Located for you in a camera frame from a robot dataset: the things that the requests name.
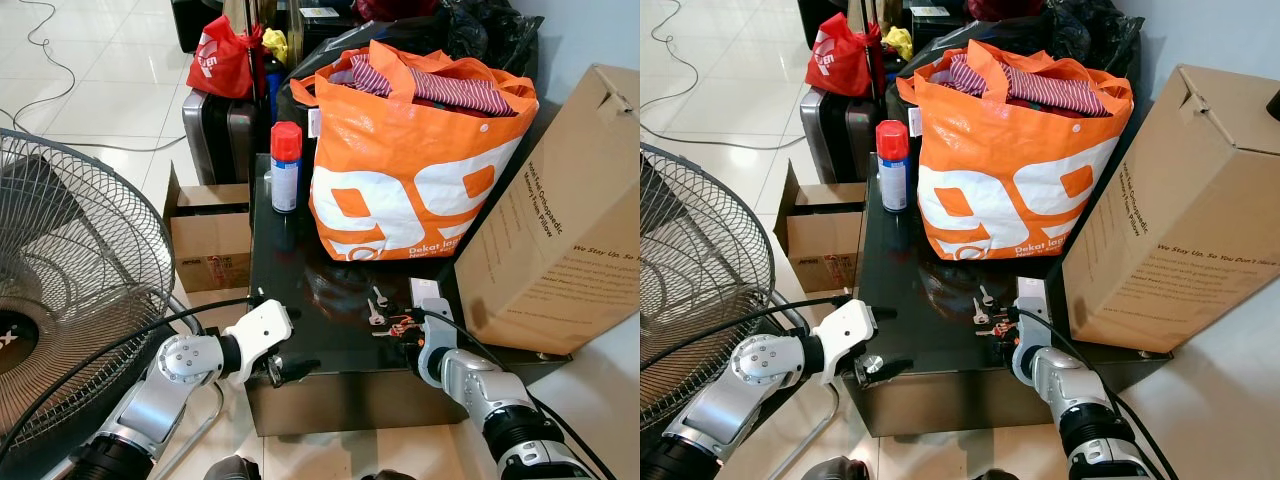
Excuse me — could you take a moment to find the robot left leg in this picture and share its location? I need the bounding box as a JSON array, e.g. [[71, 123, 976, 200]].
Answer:
[[799, 456, 857, 480], [203, 455, 263, 480]]

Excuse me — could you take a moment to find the thin floor cable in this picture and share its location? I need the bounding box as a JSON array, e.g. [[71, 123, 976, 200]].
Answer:
[[0, 0, 189, 154], [640, 0, 807, 152]]

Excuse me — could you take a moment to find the red striped cloth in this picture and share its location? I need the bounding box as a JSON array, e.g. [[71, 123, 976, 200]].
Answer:
[[932, 54, 1113, 119], [330, 54, 519, 119]]

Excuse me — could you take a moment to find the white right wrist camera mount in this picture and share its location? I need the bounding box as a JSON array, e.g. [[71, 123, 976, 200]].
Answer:
[[408, 278, 459, 389], [1010, 278, 1053, 387]]

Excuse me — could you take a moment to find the black glossy low table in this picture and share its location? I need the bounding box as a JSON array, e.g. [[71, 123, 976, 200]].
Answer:
[[856, 98, 1176, 438], [244, 98, 573, 438]]

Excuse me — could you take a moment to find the orange white shopping bag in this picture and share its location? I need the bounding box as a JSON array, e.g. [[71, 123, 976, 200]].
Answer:
[[895, 40, 1136, 263], [289, 40, 541, 263]]

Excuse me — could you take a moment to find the silver key bunch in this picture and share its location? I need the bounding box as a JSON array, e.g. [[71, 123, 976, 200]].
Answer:
[[365, 286, 417, 341], [970, 286, 1015, 341]]

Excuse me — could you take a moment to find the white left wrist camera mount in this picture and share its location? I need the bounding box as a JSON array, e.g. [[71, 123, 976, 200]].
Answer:
[[228, 298, 295, 387], [817, 298, 879, 387]]

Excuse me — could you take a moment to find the red plastic bag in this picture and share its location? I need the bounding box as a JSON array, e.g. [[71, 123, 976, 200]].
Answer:
[[186, 14, 264, 100], [805, 12, 883, 99]]

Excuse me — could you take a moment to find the large printed cardboard box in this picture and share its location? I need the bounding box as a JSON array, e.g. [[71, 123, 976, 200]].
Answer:
[[1060, 64, 1280, 354], [454, 64, 641, 357]]

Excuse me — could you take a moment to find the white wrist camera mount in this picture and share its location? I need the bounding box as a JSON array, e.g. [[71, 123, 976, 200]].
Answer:
[[408, 278, 459, 389], [228, 298, 295, 387], [817, 298, 879, 387], [1010, 278, 1053, 387]]

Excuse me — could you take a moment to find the small open cardboard box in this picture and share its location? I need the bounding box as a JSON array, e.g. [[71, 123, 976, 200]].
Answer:
[[162, 162, 254, 294], [774, 158, 861, 294]]

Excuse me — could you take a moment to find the black wire cage fan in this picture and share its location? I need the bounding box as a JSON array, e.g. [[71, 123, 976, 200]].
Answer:
[[0, 128, 227, 480], [640, 142, 843, 480]]

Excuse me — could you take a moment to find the red capped spray can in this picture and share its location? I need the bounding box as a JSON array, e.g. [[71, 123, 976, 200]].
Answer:
[[269, 121, 304, 214], [875, 120, 912, 213]]

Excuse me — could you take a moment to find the grey hard suitcase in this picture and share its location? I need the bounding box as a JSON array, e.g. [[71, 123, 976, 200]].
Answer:
[[799, 85, 883, 185], [181, 87, 273, 187]]

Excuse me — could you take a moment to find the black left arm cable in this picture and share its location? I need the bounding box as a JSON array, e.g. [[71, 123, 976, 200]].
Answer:
[[640, 294, 853, 373], [0, 294, 265, 463]]

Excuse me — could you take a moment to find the black garbage bag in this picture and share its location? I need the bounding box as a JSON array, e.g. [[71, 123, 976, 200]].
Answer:
[[436, 0, 547, 85], [1040, 0, 1147, 85]]

